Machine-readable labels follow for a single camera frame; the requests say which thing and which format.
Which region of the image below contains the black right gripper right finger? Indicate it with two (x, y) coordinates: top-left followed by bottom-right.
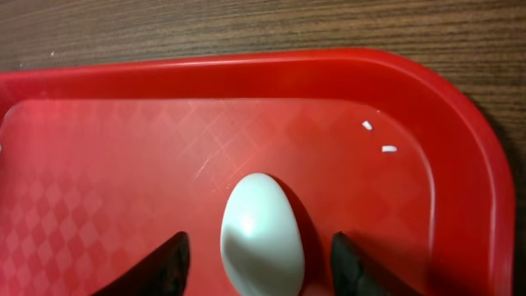
(330, 232), (419, 296)

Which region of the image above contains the white plastic spoon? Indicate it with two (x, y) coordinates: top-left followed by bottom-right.
(220, 173), (305, 296)

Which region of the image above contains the red plastic tray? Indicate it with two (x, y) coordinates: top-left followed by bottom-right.
(1, 49), (515, 295)

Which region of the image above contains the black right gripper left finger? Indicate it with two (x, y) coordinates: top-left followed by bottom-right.
(93, 231), (191, 296)

